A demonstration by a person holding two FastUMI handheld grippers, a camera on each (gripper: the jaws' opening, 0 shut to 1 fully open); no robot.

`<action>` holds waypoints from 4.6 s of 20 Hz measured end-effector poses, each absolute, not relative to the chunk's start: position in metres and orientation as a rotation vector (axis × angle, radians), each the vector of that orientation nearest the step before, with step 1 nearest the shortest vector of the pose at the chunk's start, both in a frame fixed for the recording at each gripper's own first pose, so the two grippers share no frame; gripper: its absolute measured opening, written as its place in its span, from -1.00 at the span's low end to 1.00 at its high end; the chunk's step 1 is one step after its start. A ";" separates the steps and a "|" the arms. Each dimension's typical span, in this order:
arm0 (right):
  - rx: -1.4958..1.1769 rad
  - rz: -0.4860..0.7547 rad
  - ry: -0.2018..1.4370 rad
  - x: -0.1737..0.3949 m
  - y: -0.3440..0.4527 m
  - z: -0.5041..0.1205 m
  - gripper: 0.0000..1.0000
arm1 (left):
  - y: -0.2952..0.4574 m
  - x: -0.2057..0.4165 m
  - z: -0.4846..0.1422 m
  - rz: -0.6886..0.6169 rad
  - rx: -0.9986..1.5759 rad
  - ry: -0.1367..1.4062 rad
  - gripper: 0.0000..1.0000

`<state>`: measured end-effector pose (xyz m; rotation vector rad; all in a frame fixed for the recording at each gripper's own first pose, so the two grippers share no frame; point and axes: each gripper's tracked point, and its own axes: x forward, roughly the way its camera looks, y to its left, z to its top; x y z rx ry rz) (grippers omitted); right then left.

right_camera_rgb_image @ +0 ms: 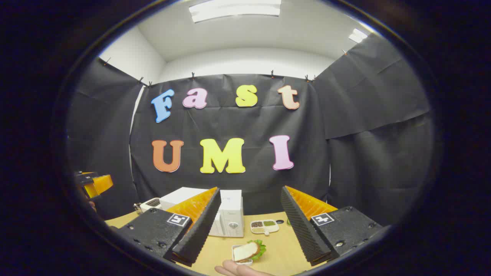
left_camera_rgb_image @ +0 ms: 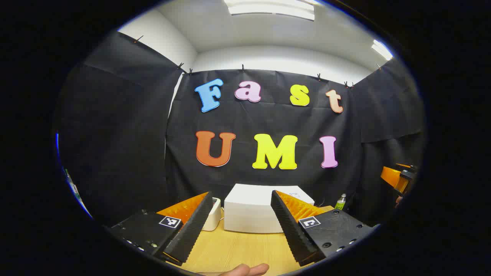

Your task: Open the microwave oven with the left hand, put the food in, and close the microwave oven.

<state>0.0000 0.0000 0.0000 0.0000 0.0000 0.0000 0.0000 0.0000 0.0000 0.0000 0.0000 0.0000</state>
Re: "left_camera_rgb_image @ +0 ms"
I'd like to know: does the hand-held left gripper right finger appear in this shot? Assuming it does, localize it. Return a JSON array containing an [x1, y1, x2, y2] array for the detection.
[[271, 190, 380, 267]]

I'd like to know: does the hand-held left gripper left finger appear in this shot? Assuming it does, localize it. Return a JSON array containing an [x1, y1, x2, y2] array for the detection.
[[109, 191, 214, 266]]

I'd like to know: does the small ceiling light panel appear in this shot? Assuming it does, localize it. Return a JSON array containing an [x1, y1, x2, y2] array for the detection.
[[371, 39, 394, 61]]

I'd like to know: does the white microwave oven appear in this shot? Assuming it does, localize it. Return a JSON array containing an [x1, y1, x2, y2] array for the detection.
[[224, 184, 315, 233]]

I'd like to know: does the white toaster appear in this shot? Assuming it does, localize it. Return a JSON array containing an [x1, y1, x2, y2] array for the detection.
[[202, 197, 222, 231]]

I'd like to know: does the black backdrop cloth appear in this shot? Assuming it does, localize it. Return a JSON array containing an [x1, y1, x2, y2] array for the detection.
[[54, 31, 425, 227]]

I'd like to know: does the large ceiling light panel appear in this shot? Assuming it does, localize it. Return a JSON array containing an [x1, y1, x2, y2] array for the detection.
[[224, 0, 315, 20]]

